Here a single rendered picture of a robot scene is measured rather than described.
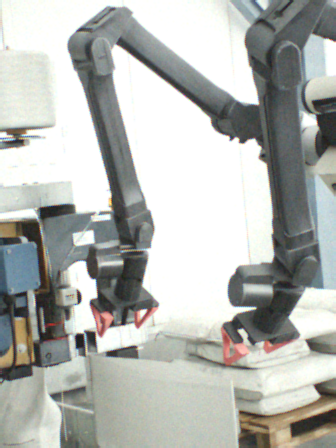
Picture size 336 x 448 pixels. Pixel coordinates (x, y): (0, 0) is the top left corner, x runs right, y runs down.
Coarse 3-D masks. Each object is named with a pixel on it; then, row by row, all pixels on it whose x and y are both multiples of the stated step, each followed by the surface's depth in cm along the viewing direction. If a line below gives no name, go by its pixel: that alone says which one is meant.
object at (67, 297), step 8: (64, 272) 215; (64, 280) 215; (64, 288) 216; (72, 288) 216; (64, 296) 215; (72, 296) 216; (56, 304) 217; (64, 304) 215; (72, 304) 216; (56, 312) 218
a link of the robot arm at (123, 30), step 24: (96, 24) 188; (120, 24) 188; (72, 48) 189; (144, 48) 193; (168, 48) 196; (168, 72) 197; (192, 72) 200; (192, 96) 202; (216, 96) 204; (216, 120) 211; (240, 120) 205
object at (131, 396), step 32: (96, 384) 220; (128, 384) 204; (160, 384) 195; (192, 384) 190; (224, 384) 184; (96, 416) 221; (128, 416) 206; (160, 416) 196; (192, 416) 191; (224, 416) 185
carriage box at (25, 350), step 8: (0, 224) 213; (8, 224) 214; (16, 224) 215; (8, 232) 214; (16, 232) 215; (16, 320) 215; (24, 320) 216; (16, 328) 215; (24, 328) 216; (24, 336) 216; (16, 344) 215; (24, 344) 216; (32, 344) 216; (8, 352) 214; (24, 352) 216; (32, 352) 216; (0, 360) 212; (8, 360) 214; (24, 360) 216; (32, 360) 216; (0, 368) 212
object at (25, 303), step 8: (8, 240) 198; (16, 240) 195; (24, 240) 194; (16, 296) 195; (24, 296) 194; (32, 296) 194; (16, 304) 193; (24, 304) 194; (32, 304) 194; (16, 312) 198; (24, 312) 195; (32, 312) 194
